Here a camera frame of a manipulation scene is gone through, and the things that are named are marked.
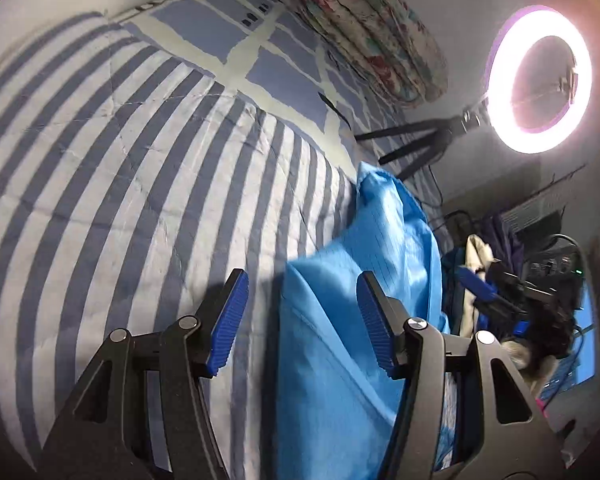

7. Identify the white cloth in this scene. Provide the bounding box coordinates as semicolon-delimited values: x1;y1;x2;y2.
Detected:
461;233;497;337

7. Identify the blue checked bedsheet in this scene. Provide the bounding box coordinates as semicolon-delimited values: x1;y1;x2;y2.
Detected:
112;0;446;221

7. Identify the ring light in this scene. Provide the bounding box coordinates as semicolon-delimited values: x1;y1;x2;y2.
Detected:
484;5;593;155

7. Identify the grey ribbed panel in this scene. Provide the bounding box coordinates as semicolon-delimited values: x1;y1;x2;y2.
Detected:
499;179;567;234

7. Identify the thin black cable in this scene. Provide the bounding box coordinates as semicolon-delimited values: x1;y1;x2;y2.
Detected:
318;92;351;129

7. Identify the dark purple cloth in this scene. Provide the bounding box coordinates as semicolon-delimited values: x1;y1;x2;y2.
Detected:
480;212;527;281

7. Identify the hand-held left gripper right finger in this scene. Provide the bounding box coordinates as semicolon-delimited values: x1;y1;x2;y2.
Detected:
356;270;548;480

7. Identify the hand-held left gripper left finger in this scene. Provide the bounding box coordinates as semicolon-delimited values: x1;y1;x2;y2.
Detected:
40;268;250;480

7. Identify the blue lit screen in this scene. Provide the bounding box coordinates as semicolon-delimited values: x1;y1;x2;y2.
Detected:
540;305;597;402

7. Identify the black tripod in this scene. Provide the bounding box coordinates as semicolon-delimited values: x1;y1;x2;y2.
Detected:
355;109;490;182

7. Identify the blue white striped blanket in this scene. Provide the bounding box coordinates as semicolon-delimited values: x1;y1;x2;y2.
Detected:
0;11;463;480

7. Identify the black power cable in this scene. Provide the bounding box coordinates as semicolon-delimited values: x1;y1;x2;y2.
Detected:
429;164;477;241

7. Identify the large blue garment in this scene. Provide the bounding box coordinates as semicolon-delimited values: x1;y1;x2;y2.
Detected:
275;161;462;480

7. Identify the floral pillow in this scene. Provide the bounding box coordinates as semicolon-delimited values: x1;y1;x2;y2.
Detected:
285;0;449;107

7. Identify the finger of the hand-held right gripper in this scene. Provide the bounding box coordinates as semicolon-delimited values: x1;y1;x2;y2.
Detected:
454;266;501;311

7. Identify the black electronic device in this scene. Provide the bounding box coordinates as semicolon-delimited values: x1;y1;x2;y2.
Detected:
527;234;584;283

